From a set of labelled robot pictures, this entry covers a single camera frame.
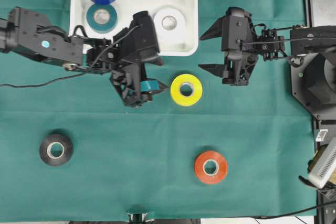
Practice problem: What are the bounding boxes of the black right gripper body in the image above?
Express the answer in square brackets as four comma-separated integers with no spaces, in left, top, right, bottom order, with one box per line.
[222,23,286,86]

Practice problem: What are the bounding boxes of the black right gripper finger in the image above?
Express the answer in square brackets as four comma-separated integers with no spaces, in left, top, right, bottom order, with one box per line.
[198,64,228,78]
[199,17,223,40]

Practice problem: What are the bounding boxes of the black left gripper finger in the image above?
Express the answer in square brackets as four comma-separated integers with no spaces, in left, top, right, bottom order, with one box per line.
[140,79,168,93]

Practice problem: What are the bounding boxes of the yellow tape roll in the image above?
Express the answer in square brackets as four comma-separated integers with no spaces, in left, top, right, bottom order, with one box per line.
[170,73,203,106]

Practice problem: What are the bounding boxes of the teal green tape roll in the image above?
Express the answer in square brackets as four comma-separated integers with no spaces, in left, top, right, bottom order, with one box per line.
[86,4,118,34]

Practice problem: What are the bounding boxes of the white tape roll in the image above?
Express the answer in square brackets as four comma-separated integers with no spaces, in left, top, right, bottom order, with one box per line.
[154,7,186,38]

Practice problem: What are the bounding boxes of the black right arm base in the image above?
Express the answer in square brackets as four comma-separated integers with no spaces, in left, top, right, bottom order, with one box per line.
[291,54,335,223]

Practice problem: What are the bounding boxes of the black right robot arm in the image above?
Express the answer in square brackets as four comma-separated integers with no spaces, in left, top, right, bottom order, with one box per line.
[199,15,335,86]

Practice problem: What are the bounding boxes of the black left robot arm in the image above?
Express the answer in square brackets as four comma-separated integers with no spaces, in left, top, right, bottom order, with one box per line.
[1,7,167,108]

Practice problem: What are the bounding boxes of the white plastic tray case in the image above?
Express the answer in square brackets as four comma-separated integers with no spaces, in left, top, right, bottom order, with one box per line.
[69,0,198,57]

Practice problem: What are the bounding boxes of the black tape roll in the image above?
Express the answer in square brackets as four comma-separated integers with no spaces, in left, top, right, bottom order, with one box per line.
[39,131,74,167]

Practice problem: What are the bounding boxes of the red orange tape roll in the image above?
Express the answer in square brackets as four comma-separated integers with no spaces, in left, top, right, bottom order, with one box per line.
[194,151,228,185]

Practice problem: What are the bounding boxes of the white perforated electronics box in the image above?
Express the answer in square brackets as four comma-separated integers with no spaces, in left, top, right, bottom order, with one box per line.
[308,137,335,189]

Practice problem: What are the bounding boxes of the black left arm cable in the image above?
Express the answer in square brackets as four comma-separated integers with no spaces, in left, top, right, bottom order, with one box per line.
[0,23,144,88]

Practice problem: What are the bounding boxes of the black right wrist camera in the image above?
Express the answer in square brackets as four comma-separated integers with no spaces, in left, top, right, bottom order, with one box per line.
[221,7,251,61]

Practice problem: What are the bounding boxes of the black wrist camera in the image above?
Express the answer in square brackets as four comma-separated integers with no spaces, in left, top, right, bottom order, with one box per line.
[221,7,251,61]
[113,11,164,66]

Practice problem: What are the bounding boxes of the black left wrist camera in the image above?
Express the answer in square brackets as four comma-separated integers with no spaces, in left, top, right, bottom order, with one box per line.
[113,11,164,66]

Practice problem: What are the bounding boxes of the black camera stand bottom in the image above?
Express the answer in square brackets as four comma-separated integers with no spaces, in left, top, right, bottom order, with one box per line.
[127,212,155,224]

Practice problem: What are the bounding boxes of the black cable bottom right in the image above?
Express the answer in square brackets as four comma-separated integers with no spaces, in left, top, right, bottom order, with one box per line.
[251,202,336,219]

